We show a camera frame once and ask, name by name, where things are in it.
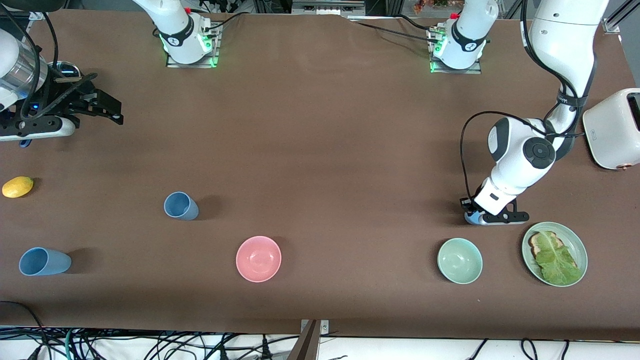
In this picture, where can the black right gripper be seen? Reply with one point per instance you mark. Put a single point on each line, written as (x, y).
(71, 98)

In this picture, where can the blue cup holding paper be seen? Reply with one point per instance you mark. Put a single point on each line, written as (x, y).
(472, 219)

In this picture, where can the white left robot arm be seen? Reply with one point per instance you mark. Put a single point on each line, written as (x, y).
(520, 160)

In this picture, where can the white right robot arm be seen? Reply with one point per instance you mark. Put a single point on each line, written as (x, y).
(177, 30)

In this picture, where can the pale green bowl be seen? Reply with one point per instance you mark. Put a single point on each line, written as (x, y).
(460, 261)

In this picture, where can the toast slice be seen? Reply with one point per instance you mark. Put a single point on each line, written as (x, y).
(535, 245)

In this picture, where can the dark blue saucepan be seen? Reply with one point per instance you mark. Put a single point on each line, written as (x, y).
(24, 144)

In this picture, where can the green lettuce leaf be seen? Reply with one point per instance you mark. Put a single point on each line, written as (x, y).
(557, 265)

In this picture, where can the pale green plate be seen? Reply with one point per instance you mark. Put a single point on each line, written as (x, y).
(575, 245)

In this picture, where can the yellow lemon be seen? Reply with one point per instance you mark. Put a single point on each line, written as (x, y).
(17, 187)

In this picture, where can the white toaster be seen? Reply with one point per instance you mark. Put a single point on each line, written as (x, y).
(610, 135)

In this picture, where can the brown table cover cloth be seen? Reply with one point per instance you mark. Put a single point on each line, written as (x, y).
(320, 125)

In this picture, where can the orange background object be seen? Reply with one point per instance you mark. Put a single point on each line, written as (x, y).
(425, 5)

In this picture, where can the pink bowl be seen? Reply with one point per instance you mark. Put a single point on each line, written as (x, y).
(258, 259)

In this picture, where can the dark metal strut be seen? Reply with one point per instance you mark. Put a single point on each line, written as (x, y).
(306, 345)

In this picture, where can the aluminium corner profile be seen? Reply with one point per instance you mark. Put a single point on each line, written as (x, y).
(614, 25)

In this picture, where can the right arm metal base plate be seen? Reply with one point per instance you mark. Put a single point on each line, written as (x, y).
(192, 64)

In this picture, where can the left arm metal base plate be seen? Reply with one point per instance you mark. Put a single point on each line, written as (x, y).
(455, 70)

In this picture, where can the small metal table bracket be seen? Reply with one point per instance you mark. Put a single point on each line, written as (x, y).
(324, 327)

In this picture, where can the aluminium frame beam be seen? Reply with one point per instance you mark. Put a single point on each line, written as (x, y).
(327, 7)

